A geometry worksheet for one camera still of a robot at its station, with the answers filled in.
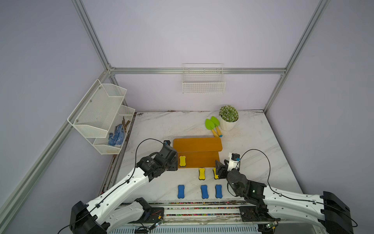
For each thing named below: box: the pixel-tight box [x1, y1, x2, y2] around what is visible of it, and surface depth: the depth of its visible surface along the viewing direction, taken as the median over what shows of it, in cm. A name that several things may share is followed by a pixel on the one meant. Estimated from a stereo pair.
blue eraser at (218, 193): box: [214, 184, 223, 199], surface depth 83 cm
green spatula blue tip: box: [210, 116, 224, 138], surface depth 116 cm
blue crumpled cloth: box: [108, 123, 125, 146], surface depth 90 cm
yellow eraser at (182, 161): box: [179, 155, 187, 167], surface depth 93 cm
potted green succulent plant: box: [218, 105, 240, 132], surface depth 103 cm
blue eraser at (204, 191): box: [200, 184, 209, 199], surface depth 83 cm
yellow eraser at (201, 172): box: [198, 167, 206, 181], surface depth 89 cm
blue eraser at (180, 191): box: [177, 184, 185, 199], surface depth 83 cm
